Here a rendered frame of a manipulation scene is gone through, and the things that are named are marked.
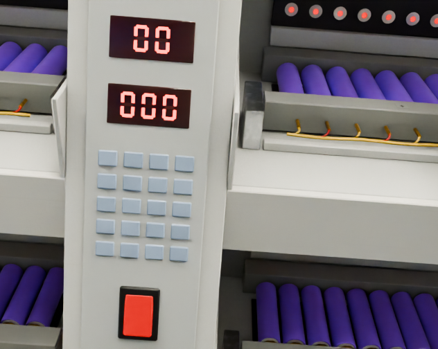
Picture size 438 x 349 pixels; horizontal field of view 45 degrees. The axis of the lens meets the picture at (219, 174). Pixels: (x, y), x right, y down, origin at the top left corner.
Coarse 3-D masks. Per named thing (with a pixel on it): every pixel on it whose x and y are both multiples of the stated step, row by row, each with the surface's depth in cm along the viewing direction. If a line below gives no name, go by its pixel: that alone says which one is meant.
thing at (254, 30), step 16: (256, 0) 48; (272, 0) 48; (240, 16) 48; (256, 16) 48; (240, 32) 48; (256, 32) 48; (240, 48) 49; (256, 48) 49; (304, 48) 49; (240, 64) 49; (256, 64) 49; (0, 240) 53; (224, 256) 53; (240, 256) 53; (224, 272) 53; (240, 272) 53
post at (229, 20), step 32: (224, 0) 29; (224, 32) 29; (224, 64) 30; (224, 96) 30; (224, 128) 30; (224, 160) 31; (224, 192) 31; (64, 224) 31; (64, 256) 32; (64, 288) 32; (64, 320) 33
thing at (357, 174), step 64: (320, 0) 44; (384, 0) 44; (320, 64) 44; (384, 64) 44; (256, 128) 34; (320, 128) 37; (384, 128) 37; (256, 192) 31; (320, 192) 31; (384, 192) 32; (384, 256) 33
